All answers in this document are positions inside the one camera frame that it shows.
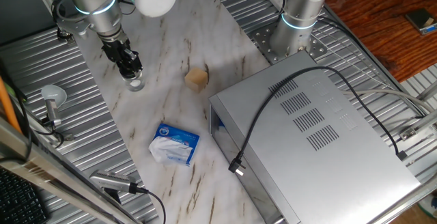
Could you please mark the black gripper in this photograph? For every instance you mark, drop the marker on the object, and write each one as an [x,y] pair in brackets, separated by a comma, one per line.
[116,51]

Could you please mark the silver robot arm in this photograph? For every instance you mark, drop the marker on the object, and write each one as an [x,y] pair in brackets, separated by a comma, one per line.
[297,22]

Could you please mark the clear glass jar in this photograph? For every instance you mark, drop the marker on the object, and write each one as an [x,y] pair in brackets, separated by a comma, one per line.
[136,85]

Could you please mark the wooden block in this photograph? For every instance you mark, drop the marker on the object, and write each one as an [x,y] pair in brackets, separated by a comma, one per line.
[196,79]

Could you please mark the blue tissue pack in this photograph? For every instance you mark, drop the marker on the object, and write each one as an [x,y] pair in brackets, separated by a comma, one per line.
[174,145]

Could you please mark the metal clamp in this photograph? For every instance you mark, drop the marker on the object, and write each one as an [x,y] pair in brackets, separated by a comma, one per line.
[56,133]

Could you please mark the orange pole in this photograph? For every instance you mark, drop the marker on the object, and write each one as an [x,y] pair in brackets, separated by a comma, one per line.
[6,104]

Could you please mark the black keyboard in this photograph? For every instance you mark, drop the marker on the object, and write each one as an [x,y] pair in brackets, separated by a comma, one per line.
[17,200]

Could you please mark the silver metal case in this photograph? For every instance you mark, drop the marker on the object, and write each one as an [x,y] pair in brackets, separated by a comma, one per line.
[324,169]

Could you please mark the dark flat device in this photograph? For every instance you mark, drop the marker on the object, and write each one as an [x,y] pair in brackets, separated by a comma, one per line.
[420,19]

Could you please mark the metal camera pole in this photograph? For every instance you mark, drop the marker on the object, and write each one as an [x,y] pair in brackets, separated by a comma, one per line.
[65,35]

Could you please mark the silver depth camera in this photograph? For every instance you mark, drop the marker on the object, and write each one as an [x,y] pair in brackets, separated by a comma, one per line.
[109,180]

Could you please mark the aluminium frame bar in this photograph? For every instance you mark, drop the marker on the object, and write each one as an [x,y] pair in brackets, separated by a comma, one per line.
[34,162]

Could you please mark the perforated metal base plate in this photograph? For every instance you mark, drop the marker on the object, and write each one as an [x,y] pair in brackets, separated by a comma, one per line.
[263,39]

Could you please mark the aluminium corner bracket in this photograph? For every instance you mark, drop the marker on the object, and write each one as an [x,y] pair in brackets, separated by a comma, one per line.
[414,130]

